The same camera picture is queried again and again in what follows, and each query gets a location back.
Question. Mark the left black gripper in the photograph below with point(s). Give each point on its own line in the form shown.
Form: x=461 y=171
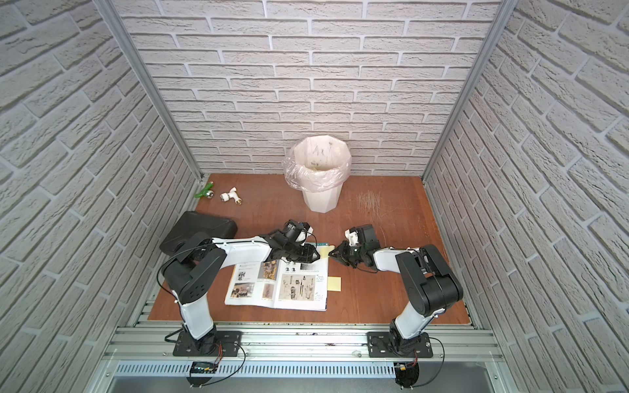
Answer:
x=299 y=250

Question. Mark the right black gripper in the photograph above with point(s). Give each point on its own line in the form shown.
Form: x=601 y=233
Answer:
x=342 y=254

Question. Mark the yellow sticky note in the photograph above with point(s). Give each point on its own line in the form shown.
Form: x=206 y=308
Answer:
x=334 y=284
x=324 y=251

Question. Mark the yellow art textbook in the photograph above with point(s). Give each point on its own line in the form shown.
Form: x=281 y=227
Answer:
x=278 y=284

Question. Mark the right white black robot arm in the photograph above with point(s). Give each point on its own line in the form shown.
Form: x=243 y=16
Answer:
x=431 y=285

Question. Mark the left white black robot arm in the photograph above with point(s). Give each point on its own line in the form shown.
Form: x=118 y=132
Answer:
x=192 y=269

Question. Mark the yellow sticky note on table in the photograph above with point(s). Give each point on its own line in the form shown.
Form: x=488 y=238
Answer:
x=334 y=284

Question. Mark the white trash bin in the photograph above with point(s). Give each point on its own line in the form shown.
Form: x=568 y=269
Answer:
x=323 y=202

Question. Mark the clear pink bin liner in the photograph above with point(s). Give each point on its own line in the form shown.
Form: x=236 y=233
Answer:
x=317 y=164

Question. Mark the white pipe fitting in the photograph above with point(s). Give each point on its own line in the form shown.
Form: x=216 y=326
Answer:
x=232 y=194

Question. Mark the green pipe fitting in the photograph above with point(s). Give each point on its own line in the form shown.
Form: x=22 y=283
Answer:
x=206 y=192

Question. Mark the black plastic tool case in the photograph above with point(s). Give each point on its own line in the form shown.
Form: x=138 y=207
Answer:
x=191 y=223

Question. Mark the right controller board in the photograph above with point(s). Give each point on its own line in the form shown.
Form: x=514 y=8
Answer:
x=406 y=374

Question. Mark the controller board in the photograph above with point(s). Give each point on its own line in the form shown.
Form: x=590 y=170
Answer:
x=203 y=368
x=406 y=374

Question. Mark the left controller board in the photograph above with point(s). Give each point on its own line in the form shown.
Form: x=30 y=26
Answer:
x=203 y=368

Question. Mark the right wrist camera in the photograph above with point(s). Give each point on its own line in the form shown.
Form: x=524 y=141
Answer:
x=355 y=236

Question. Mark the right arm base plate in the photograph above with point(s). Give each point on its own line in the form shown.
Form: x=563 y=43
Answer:
x=390 y=345

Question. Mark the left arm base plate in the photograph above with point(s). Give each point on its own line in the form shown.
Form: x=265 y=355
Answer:
x=208 y=346

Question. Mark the aluminium frame rail front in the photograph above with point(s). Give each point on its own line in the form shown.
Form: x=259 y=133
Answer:
x=310 y=342

